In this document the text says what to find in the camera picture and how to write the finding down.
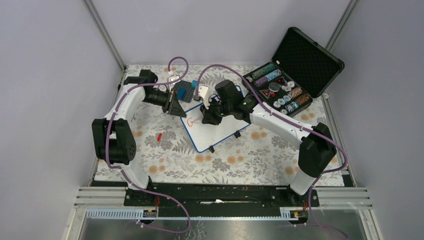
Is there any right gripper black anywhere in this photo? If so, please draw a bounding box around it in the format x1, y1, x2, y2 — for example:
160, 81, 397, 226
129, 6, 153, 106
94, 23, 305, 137
200, 96, 233, 126

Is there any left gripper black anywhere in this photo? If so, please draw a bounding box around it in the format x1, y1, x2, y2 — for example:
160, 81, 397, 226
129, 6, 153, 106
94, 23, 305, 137
143, 88, 187, 118

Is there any blue framed whiteboard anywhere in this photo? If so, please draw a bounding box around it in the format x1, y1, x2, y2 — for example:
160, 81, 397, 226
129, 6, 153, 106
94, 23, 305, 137
180, 103, 249, 153

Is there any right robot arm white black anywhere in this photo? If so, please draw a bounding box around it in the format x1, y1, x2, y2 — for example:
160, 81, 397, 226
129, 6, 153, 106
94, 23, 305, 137
195, 79, 337, 206

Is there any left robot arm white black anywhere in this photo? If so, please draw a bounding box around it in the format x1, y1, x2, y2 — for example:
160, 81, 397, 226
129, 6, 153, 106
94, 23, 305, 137
91, 69, 187, 206

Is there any blue lego brick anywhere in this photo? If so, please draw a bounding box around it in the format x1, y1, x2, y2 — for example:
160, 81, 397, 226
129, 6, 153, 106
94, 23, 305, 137
176, 87, 187, 101

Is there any dark grey lego baseplate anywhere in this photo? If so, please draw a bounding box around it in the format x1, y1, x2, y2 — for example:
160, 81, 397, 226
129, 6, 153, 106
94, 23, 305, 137
172, 80, 197, 103

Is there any light blue cube block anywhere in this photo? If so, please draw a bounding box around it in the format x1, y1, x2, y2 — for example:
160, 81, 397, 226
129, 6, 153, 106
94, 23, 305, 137
191, 80, 199, 89

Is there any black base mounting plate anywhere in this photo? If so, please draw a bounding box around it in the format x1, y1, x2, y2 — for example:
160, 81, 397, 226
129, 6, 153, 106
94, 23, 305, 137
124, 182, 308, 216

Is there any black poker chip case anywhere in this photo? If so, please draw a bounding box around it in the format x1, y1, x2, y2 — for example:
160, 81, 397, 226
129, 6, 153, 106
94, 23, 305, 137
243, 26, 345, 117

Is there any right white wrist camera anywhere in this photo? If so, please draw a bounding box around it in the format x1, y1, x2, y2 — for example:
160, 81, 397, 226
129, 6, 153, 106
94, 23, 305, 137
193, 85, 213, 109

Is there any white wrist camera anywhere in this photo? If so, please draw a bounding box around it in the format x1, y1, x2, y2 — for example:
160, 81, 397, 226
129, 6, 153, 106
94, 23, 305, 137
167, 75, 180, 90
193, 85, 213, 109

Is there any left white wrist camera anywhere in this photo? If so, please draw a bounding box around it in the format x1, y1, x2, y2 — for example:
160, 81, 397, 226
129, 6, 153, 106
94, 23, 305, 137
167, 75, 180, 90

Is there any whiteboard wire stand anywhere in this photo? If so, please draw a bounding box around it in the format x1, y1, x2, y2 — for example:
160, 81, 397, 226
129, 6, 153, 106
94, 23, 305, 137
207, 130, 241, 154

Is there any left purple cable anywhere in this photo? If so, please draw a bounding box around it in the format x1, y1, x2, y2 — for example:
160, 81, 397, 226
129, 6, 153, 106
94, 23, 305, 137
104, 56, 193, 235

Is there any purple cable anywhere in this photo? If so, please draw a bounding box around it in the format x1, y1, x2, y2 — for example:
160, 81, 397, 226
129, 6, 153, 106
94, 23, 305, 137
194, 63, 349, 240
104, 56, 193, 235

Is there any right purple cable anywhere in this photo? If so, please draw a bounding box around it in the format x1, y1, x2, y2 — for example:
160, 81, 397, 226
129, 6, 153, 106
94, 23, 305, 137
194, 63, 349, 240

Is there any white slotted cable duct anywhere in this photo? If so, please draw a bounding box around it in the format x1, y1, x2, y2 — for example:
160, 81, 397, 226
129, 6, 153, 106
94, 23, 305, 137
86, 205, 308, 221

